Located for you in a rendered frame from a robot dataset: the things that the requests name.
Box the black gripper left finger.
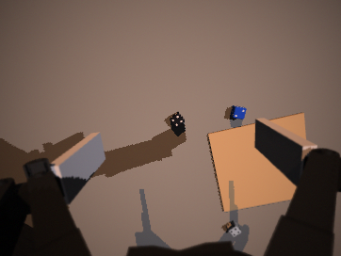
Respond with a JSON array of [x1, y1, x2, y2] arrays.
[[0, 133, 106, 256]]

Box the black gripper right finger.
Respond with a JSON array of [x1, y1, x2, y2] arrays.
[[254, 118, 341, 256]]

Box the orange flat mat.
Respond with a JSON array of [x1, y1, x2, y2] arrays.
[[208, 113, 306, 212]]

